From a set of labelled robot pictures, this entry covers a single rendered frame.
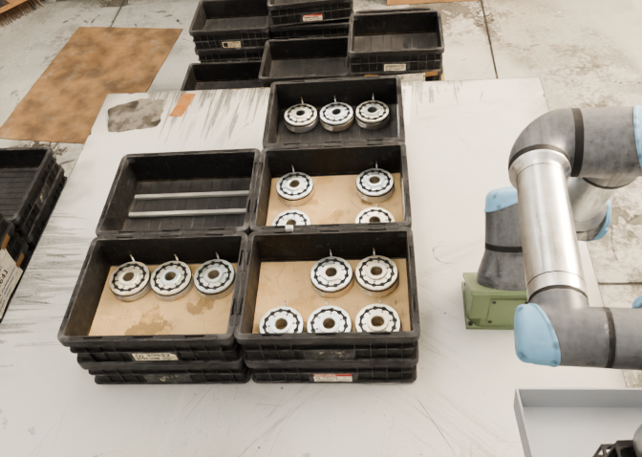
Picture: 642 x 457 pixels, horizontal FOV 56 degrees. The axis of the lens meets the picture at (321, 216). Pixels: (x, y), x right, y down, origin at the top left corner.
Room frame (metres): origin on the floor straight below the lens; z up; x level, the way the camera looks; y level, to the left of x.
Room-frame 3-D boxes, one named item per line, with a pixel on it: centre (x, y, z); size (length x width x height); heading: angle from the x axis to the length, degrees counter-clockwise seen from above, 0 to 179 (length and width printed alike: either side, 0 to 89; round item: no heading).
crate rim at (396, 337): (0.80, 0.01, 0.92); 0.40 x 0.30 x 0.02; 81
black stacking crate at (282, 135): (1.39, -0.08, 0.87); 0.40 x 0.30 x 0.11; 81
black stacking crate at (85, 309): (0.86, 0.40, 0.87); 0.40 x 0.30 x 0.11; 81
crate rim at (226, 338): (0.86, 0.40, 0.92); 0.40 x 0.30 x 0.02; 81
